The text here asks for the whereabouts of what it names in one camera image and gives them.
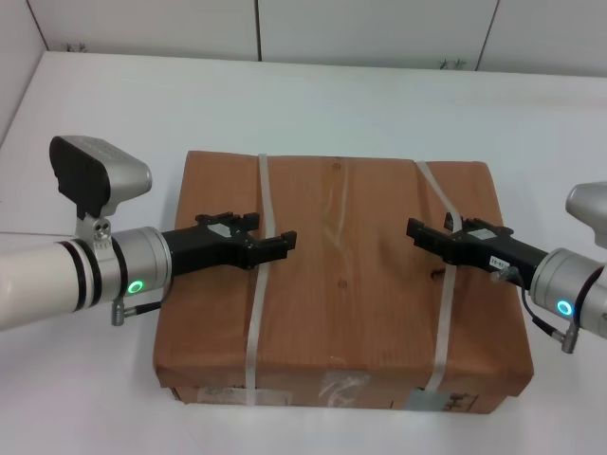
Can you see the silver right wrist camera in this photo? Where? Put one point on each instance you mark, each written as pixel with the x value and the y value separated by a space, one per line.
pixel 590 208

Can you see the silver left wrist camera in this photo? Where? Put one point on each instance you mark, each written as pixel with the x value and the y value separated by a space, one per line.
pixel 102 175

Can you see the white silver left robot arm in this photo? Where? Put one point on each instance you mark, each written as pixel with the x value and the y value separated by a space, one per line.
pixel 52 279

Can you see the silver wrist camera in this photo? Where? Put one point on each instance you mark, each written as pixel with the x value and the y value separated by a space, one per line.
pixel 590 208
pixel 102 175

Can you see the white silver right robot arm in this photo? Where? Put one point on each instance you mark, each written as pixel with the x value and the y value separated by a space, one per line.
pixel 569 289

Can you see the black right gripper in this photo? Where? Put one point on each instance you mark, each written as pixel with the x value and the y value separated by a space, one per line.
pixel 498 251

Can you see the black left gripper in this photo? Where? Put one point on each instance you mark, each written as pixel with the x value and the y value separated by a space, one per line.
pixel 199 251

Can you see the brown cardboard box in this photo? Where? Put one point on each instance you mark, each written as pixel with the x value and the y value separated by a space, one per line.
pixel 346 308

